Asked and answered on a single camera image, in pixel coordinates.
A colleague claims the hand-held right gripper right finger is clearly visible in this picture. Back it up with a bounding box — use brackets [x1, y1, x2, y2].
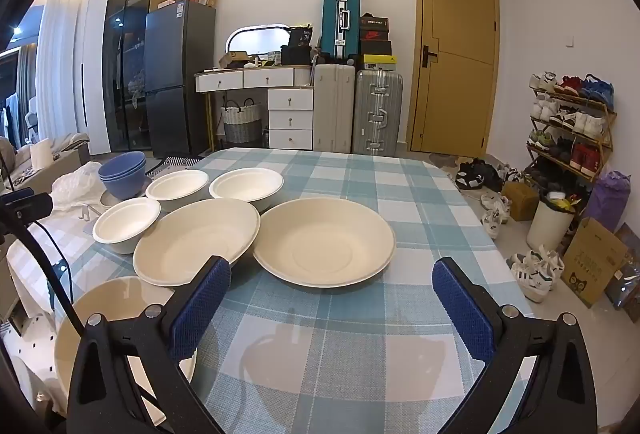
[431, 257, 598, 434]

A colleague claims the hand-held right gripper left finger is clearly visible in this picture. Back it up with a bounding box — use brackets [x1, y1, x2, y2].
[66, 255, 232, 434]

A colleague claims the large cream paper plate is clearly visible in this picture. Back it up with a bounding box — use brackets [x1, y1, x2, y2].
[52, 275, 198, 417]
[252, 198, 397, 289]
[132, 199, 262, 287]

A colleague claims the white paper bowl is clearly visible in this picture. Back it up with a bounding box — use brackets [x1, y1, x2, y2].
[208, 167, 284, 215]
[145, 169, 210, 214]
[91, 198, 162, 256]

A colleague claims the beige sofa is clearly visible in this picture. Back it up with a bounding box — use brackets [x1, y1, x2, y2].
[0, 134, 91, 200]

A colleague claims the white plastic bag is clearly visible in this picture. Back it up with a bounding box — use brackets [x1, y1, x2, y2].
[51, 161, 108, 210]

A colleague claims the silver metal stand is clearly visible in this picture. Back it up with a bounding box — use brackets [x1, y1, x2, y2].
[77, 203, 108, 237]

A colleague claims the white green sneaker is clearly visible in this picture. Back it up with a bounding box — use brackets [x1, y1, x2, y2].
[507, 249, 551, 280]
[520, 254, 566, 305]

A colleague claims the blue checked tablecloth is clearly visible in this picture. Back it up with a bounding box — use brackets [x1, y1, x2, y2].
[7, 146, 546, 434]

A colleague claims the white trash bin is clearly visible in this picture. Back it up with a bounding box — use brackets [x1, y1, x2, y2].
[526, 191, 583, 255]

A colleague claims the brown cardboard box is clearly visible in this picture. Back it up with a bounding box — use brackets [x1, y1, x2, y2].
[501, 181, 541, 221]

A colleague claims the black white sneaker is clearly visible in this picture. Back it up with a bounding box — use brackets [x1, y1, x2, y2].
[454, 161, 485, 191]
[480, 161, 505, 192]

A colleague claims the cat print cardboard box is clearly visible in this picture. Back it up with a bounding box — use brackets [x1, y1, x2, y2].
[560, 216, 630, 309]

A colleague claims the white curtain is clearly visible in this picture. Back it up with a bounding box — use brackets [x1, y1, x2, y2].
[37, 0, 93, 145]

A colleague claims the grey doormat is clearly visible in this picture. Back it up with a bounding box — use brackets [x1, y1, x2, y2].
[427, 151, 461, 170]

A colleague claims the purple bag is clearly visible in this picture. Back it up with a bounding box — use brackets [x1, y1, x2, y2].
[585, 170, 632, 235]

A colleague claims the woven laundry basket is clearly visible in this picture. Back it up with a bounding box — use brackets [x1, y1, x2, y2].
[220, 98, 264, 146]

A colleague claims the tall glass door cabinet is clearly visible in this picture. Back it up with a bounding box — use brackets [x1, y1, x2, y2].
[102, 0, 188, 152]

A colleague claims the dark grey refrigerator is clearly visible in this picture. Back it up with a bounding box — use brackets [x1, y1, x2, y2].
[145, 0, 217, 159]

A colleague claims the white vanity desk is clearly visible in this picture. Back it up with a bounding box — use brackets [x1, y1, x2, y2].
[194, 65, 316, 152]

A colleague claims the silver suitcase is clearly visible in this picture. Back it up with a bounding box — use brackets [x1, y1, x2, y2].
[352, 69, 405, 156]

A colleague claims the yellow door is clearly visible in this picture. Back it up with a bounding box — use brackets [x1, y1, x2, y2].
[407, 0, 501, 155]

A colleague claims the wooden shoe rack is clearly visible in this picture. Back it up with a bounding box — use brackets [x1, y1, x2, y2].
[525, 71, 618, 185]

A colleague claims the beige suitcase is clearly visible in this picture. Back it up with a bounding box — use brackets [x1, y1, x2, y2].
[312, 62, 357, 154]

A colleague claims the small cardboard box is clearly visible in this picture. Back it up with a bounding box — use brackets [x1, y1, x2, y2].
[220, 51, 251, 69]

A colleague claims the rounded mirror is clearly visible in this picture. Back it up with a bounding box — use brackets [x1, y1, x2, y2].
[223, 23, 291, 57]

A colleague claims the black paper bag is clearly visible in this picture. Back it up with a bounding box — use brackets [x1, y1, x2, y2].
[288, 25, 315, 47]

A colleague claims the teal suitcase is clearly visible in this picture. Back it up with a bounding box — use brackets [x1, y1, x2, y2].
[320, 0, 362, 61]

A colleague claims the black cable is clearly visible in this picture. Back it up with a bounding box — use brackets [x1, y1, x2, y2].
[0, 206, 166, 415]

